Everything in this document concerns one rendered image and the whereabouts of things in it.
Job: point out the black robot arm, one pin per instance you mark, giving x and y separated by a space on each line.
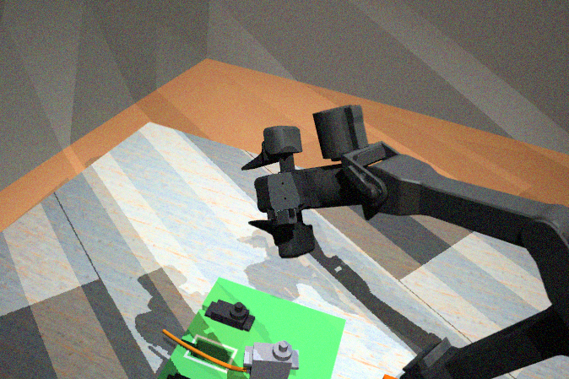
402 185

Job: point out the green rectangular block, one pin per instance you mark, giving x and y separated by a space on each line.
235 316

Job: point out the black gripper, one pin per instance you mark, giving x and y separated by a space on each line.
279 145

